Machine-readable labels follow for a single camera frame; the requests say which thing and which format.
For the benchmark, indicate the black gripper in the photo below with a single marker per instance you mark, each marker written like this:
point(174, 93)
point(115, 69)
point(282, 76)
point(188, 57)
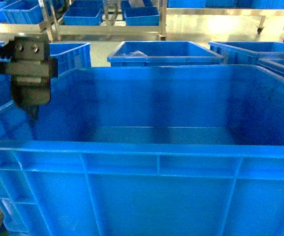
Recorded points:
point(31, 68)

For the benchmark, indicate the large blue plastic crate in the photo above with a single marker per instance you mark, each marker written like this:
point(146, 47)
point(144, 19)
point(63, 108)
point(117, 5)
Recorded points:
point(148, 151)

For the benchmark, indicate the blue crate far left shelf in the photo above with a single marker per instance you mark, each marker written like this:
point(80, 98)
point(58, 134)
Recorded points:
point(21, 16)

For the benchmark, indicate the blue crate left behind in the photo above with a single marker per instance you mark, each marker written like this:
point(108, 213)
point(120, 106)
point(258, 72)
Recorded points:
point(71, 55)

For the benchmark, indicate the steel wheeled rack background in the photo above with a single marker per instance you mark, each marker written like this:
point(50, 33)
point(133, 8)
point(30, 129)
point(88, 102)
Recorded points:
point(55, 31)

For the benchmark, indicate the blue crate on rack left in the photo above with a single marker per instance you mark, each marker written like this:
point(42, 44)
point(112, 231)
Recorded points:
point(84, 13)

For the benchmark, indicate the blue crate on rack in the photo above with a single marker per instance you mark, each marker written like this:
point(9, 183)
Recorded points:
point(84, 13)
point(140, 16)

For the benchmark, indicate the blue crate centre behind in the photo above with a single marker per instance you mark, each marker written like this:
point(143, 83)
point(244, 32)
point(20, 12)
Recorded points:
point(162, 53)

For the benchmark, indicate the blue crate on rack right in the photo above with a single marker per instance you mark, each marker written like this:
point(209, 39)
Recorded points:
point(140, 16)

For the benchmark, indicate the steel wheeled table right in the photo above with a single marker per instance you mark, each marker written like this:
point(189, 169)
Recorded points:
point(259, 8)

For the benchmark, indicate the blue crate right behind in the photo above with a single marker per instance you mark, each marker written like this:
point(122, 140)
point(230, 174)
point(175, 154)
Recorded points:
point(269, 55)

